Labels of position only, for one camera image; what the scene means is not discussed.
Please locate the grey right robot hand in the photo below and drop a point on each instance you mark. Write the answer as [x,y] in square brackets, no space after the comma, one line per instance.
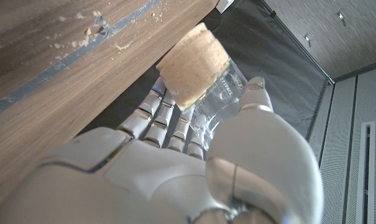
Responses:
[138,183]

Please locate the clear plastic cup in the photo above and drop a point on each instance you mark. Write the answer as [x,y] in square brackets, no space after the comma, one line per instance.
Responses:
[218,99]

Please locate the brown sugar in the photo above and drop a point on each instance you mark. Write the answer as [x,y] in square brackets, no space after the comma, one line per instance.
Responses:
[190,65]

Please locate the spilled sugar crumbs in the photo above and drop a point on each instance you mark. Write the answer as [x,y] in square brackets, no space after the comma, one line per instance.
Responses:
[86,31]

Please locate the black backdrop curtain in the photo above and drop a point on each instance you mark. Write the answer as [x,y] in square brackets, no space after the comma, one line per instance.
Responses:
[268,62]

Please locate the black backdrop stand pole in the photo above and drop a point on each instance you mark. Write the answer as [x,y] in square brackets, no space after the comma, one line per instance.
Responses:
[299,45]

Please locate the white ceiling slot vent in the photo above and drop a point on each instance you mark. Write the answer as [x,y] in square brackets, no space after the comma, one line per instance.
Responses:
[366,174]

